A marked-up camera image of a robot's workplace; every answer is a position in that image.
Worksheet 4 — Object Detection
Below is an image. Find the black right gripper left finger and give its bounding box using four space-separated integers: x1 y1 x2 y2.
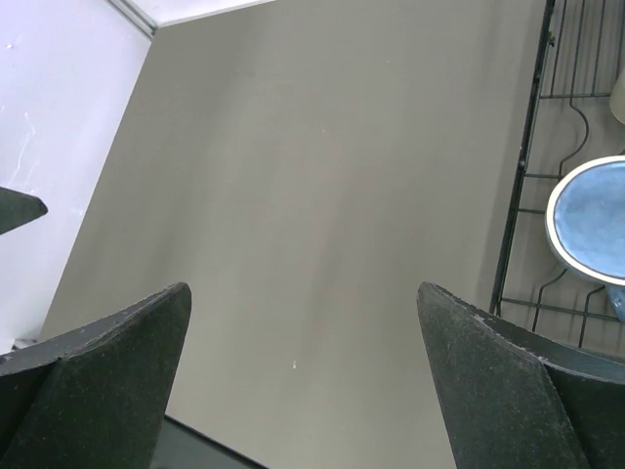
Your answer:
1 282 191 468

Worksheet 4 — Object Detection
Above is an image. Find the lavender plastic cup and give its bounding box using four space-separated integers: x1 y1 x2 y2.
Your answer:
609 69 625 124

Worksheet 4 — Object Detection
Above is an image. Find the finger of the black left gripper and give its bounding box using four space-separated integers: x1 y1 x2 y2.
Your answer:
0 188 48 235

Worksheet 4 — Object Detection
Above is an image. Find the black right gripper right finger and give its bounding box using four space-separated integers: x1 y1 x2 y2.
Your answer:
417 282 624 468

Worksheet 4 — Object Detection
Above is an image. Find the blue ceramic mug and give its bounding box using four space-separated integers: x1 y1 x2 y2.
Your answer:
545 155 624 320

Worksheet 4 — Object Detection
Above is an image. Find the black wire dish rack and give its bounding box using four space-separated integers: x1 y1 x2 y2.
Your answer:
489 1 624 358

